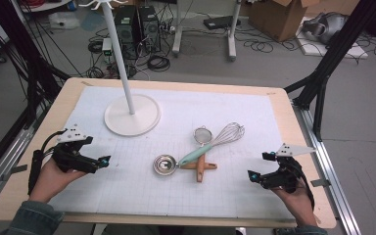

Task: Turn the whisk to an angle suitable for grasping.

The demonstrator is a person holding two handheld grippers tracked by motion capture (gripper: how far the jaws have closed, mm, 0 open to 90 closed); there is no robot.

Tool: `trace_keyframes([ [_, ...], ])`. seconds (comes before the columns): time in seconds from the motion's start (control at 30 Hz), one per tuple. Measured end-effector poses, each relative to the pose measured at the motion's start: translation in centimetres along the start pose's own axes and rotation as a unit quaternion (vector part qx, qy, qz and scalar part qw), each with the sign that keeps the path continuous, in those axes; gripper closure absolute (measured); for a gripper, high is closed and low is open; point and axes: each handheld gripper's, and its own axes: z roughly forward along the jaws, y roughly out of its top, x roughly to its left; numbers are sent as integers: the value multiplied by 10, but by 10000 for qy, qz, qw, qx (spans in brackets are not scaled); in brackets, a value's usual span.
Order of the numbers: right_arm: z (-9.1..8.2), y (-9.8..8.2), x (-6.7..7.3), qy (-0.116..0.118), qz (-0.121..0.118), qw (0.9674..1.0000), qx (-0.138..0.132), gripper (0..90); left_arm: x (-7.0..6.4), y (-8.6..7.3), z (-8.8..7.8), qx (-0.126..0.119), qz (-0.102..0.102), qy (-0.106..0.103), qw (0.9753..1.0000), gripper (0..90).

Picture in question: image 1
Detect person's left hand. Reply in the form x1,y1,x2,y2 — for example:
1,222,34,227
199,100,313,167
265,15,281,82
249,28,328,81
28,158,87,204

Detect white foam board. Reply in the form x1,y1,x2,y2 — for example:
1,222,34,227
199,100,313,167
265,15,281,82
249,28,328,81
295,31,370,60

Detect clear plastic bag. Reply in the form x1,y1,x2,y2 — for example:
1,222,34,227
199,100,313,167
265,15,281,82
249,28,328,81
48,12,81,30

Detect white power adapter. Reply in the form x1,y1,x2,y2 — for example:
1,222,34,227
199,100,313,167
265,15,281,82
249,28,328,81
101,37,114,57

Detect light wooden table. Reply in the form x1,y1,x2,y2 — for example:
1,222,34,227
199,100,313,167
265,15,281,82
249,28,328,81
0,76,337,229

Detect right hand-held gripper black cable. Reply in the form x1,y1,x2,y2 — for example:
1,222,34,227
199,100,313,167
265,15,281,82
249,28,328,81
293,160,316,212

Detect grey helmet-like device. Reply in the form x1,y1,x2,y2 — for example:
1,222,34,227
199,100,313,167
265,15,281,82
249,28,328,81
302,12,350,45

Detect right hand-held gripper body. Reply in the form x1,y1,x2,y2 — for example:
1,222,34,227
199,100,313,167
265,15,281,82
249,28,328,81
259,142,317,194

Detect silver metal rail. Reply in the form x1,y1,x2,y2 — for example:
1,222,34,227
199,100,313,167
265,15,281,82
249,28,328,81
0,123,35,213
293,104,362,235

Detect flat black device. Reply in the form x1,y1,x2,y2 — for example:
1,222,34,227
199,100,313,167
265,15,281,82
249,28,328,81
203,15,242,31

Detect white grid mat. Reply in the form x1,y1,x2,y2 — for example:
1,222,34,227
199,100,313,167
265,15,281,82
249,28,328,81
48,85,296,220

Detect whisk with mint green handle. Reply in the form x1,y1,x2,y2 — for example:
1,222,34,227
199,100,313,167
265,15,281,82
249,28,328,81
178,121,246,166

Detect left hand-held gripper black cable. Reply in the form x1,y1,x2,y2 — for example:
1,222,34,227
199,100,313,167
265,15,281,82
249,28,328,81
27,129,68,196

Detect white hook rack stand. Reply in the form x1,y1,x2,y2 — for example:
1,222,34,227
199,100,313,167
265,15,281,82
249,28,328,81
77,0,162,137

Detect white metal floor frame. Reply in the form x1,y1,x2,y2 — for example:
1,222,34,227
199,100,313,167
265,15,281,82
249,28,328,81
171,0,243,62

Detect person's right hand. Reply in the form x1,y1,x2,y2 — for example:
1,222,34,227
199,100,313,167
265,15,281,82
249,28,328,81
270,177,318,228

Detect small mesh strainer wooden handle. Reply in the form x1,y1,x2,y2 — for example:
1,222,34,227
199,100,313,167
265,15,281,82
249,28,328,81
193,126,213,183

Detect round white side table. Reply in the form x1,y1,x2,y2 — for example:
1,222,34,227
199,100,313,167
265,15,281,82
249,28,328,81
19,0,73,14

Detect black metal frame with cables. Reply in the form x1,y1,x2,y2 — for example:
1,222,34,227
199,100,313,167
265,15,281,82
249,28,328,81
0,0,71,131

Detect loose black floor cables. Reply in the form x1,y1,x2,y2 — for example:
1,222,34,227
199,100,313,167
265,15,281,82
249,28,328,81
238,27,306,55

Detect brown cardboard box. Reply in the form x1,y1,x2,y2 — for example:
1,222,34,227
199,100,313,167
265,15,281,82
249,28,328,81
248,0,321,43

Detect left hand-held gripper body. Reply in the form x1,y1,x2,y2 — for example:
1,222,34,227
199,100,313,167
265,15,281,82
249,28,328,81
52,123,100,174

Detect coiled black cable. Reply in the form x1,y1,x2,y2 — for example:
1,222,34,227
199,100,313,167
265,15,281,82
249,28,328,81
147,54,171,73

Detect black computer tower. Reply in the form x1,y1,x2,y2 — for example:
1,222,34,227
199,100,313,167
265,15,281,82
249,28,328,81
114,4,140,61
137,5,161,53

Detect grey metal bracket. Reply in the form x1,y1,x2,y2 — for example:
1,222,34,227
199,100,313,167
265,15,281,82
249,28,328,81
310,178,333,188
0,164,29,182

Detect hand-held gripper black cable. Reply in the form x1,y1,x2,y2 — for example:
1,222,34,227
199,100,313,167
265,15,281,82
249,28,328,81
27,129,68,196
293,160,316,212

